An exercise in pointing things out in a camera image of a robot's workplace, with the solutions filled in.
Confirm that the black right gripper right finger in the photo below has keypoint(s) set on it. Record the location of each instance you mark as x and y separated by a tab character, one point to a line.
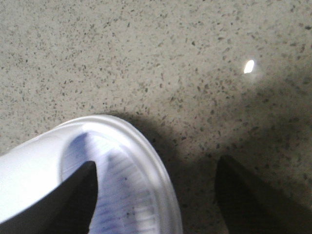
251	206

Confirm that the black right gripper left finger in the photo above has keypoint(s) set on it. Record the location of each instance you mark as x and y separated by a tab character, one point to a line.
68	209

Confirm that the light blue slipper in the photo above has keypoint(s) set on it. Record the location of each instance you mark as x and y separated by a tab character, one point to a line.
135	194

